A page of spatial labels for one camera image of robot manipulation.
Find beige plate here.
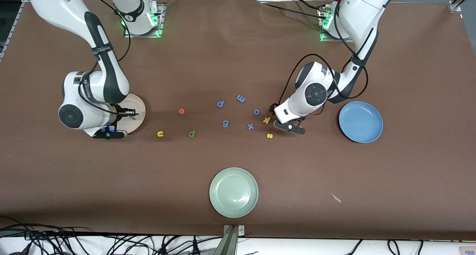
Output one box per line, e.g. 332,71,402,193
110,93,147,136

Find brown table cover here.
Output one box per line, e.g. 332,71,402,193
0,0,476,241

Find blue plate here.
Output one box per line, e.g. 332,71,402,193
338,101,384,144

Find green plate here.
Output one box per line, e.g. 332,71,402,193
209,167,259,219

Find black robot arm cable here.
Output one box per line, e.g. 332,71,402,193
277,0,369,116
76,0,140,118

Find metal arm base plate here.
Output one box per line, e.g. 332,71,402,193
319,6,352,43
123,2,166,38

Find black table cable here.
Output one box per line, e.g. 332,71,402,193
260,1,325,19
291,0,332,11

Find aluminium edge rail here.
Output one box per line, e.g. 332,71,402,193
0,0,36,59

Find metal camera post bracket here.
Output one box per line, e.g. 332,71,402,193
223,225,245,255

